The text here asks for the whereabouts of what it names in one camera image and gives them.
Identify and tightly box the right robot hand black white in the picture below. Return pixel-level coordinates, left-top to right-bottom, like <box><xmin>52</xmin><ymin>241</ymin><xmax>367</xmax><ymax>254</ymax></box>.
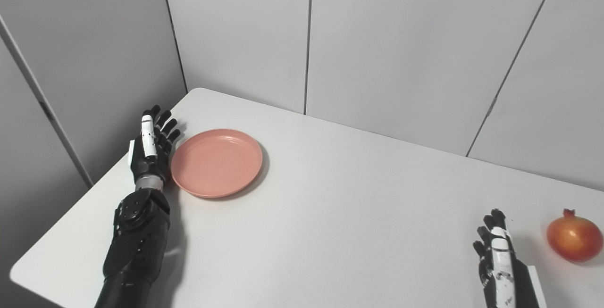
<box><xmin>473</xmin><ymin>208</ymin><xmax>548</xmax><ymax>308</ymax></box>

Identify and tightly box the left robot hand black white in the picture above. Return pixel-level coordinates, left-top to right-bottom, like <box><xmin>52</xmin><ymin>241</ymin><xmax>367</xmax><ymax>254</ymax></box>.
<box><xmin>128</xmin><ymin>105</ymin><xmax>182</xmax><ymax>187</ymax></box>

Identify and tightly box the pink round plate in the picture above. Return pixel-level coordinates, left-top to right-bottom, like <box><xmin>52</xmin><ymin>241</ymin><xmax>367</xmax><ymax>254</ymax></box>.
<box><xmin>170</xmin><ymin>129</ymin><xmax>264</xmax><ymax>199</ymax></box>

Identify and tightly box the red yellow pomegranate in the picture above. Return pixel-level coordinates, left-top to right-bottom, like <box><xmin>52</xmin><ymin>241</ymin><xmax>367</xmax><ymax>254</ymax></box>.
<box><xmin>546</xmin><ymin>208</ymin><xmax>604</xmax><ymax>263</ymax></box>

